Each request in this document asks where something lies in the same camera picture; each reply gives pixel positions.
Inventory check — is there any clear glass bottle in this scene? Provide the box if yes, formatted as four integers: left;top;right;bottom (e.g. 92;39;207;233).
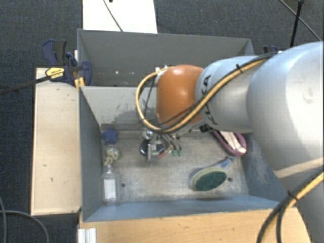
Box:
101;164;120;204

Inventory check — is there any purple and white strap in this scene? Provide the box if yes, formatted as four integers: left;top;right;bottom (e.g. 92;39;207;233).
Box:
212;130;248;157

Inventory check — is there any beige patterned ball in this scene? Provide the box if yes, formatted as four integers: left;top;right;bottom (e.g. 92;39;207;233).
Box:
104;147;121;167

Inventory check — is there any pale wood flat board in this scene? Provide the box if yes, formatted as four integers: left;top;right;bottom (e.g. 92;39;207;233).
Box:
30;68;83;216

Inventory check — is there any grey metal bin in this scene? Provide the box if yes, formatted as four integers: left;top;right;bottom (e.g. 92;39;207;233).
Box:
76;28;289;223

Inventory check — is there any blue star-shaped toy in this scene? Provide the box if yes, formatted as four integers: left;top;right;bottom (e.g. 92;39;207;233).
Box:
101;127;119;145

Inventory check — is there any green dish brush blue handle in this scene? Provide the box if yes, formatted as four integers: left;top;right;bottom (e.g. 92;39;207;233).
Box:
190;155;236;193

